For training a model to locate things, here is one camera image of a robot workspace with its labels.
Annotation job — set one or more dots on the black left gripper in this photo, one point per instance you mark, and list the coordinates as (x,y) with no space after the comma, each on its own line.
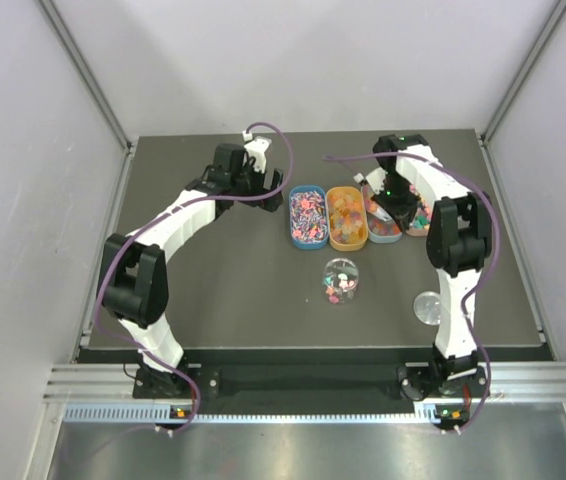
(267,188)

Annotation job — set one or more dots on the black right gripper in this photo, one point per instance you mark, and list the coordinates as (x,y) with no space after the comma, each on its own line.
(403,213)

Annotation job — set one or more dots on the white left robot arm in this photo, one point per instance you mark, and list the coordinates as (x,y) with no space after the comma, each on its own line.
(133,271)

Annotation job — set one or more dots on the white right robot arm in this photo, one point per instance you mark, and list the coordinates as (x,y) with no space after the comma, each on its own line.
(458,242)

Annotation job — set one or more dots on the pink candy tray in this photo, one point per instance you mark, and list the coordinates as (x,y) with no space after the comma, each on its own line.
(419,227)

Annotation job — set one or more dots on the light blue candy tray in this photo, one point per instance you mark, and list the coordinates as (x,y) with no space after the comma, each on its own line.
(379,232)

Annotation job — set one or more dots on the orange candy tray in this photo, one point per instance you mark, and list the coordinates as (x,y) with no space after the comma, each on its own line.
(347,219)

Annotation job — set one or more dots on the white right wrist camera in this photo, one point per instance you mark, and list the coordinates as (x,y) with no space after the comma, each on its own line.
(374,179)

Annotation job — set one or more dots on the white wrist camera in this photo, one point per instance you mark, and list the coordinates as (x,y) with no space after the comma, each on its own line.
(255,148)
(374,179)

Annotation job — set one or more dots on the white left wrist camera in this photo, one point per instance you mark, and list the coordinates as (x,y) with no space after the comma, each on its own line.
(255,148)

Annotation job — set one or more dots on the aluminium right frame post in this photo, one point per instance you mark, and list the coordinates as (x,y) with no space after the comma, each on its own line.
(532,57)

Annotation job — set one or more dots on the aluminium frame post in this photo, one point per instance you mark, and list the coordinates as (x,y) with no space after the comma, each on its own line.
(58,25)
(532,57)

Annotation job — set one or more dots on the aluminium front frame rail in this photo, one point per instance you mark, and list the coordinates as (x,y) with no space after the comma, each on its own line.
(510,381)

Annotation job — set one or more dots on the aluminium left frame post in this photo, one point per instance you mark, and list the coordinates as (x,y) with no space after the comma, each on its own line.
(58,25)

